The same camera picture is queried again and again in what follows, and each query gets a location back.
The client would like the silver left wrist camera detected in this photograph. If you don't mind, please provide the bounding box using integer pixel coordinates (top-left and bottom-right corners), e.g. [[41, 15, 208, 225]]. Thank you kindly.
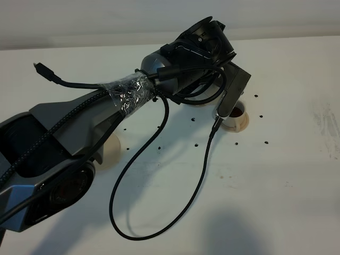
[[211, 91, 228, 121]]

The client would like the beige teapot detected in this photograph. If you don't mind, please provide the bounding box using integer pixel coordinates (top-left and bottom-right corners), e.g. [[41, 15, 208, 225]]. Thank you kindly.
[[186, 83, 221, 107]]

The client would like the black braided camera cable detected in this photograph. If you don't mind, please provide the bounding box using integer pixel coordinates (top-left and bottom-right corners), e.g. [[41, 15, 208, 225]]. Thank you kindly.
[[108, 90, 223, 239]]

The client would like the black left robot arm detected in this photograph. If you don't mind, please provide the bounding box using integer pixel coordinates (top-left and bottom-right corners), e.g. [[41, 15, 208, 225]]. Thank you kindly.
[[1, 17, 250, 232]]

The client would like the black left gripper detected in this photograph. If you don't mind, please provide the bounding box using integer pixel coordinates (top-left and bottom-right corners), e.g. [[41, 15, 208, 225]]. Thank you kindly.
[[180, 62, 252, 118]]

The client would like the beige teapot saucer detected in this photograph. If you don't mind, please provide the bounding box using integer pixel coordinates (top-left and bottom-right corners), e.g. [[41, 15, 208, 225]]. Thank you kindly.
[[96, 133, 121, 171]]

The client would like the beige front teacup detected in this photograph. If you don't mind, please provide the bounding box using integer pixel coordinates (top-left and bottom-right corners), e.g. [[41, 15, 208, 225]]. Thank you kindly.
[[222, 101, 246, 132]]

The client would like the beige front saucer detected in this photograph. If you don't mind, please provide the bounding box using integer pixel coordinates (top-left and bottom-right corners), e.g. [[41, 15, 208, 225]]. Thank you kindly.
[[221, 112, 249, 133]]

